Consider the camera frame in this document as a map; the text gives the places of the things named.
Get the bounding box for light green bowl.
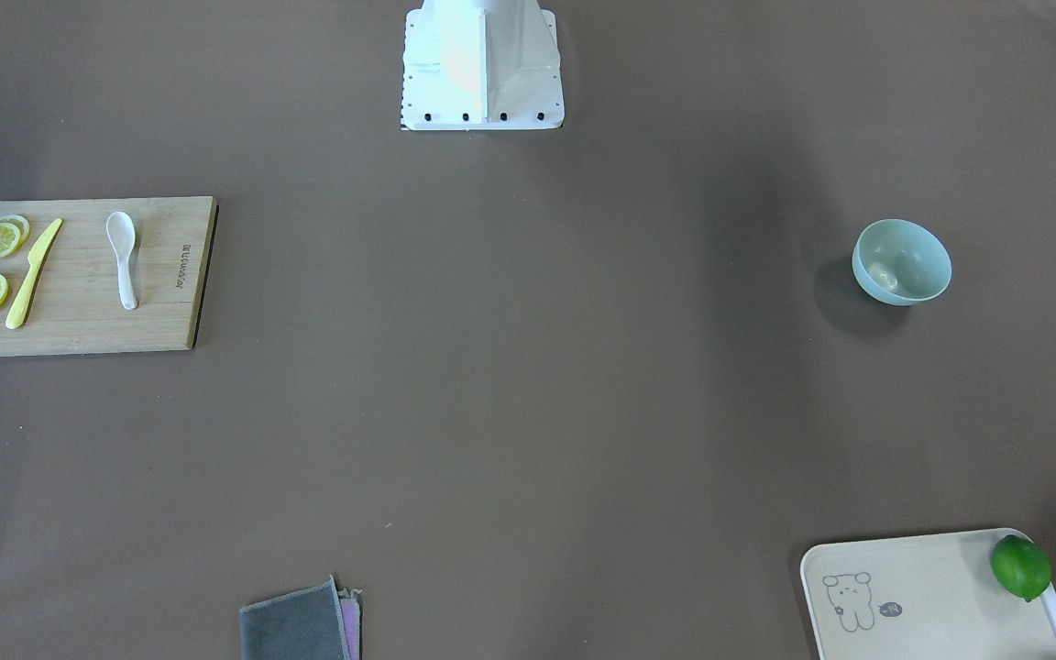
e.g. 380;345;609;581
851;218;953;306

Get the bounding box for white ceramic spoon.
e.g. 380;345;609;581
105;210;138;312

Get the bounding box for grey folded cloth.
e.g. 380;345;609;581
239;576;361;659

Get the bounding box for bamboo cutting board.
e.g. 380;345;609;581
0;196;216;357

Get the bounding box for cream tray with bear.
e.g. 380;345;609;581
799;529;1056;659

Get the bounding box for yellow plastic knife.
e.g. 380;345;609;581
5;216;64;329

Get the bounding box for hidden rear lemon slice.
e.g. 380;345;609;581
0;214;32;244

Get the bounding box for green lime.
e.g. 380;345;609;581
989;534;1052;602

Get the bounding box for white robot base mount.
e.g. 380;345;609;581
400;1;566;131

